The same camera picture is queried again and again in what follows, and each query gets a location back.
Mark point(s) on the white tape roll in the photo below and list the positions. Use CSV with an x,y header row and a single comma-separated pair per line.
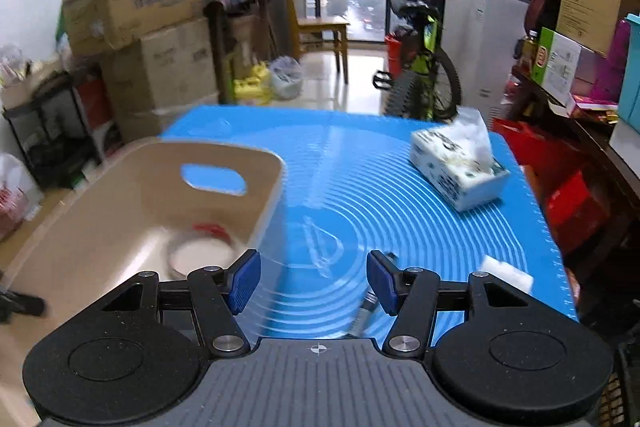
x,y
176,249

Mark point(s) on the red paper bag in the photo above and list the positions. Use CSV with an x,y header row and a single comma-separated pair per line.
x,y
565,202

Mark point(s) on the green white carton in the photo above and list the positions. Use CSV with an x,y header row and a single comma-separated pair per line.
x,y
557,64

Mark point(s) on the patterned tissue pack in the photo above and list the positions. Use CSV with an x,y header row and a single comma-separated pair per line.
x,y
450,177

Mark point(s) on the large plain cardboard box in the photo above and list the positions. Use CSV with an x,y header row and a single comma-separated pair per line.
x,y
165,72

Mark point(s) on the dark wooden shelf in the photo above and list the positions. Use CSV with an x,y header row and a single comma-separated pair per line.
x,y
600,142

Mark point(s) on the yellow bottle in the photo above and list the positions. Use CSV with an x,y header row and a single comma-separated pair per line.
x,y
528,49

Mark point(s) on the blue silicone mat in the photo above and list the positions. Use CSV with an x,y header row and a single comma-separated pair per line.
x,y
350,167

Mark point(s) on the white charger plug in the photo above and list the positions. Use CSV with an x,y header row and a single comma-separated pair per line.
x,y
502,273

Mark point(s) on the tied clear plastic bag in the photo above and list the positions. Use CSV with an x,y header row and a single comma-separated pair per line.
x,y
286,79

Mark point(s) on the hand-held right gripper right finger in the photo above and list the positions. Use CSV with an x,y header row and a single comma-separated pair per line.
x,y
382,279

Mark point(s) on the pink box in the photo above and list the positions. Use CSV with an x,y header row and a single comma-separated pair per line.
x,y
607,67

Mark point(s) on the white storage box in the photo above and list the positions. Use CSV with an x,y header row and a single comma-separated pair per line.
x,y
627,142

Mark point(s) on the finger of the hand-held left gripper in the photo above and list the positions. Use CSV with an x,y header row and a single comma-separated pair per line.
x,y
25,304

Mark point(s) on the black marker pen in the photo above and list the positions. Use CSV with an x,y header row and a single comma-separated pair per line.
x,y
364,309

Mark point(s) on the black plastic crate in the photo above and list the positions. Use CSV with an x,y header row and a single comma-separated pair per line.
x,y
620,387

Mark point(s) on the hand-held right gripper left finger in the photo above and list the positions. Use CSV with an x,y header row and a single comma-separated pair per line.
x,y
242,282

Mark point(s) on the teal storage bin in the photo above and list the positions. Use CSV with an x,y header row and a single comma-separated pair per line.
x,y
631,77

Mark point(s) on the black green bicycle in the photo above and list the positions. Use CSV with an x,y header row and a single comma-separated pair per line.
x,y
425,57

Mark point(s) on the black metal rack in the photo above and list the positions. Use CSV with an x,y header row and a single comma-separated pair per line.
x,y
55,132

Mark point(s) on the small cardboard box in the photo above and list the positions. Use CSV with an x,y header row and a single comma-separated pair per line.
x,y
25,87

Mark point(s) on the wooden chair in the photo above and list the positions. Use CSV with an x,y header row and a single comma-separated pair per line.
x,y
320,24

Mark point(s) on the white red-print plastic bag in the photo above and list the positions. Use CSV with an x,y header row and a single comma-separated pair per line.
x,y
17,192

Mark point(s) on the dark wooden side table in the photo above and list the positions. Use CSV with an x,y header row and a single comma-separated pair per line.
x,y
215,37

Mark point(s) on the beige plastic basket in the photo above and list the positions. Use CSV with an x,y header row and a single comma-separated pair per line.
x,y
125,217

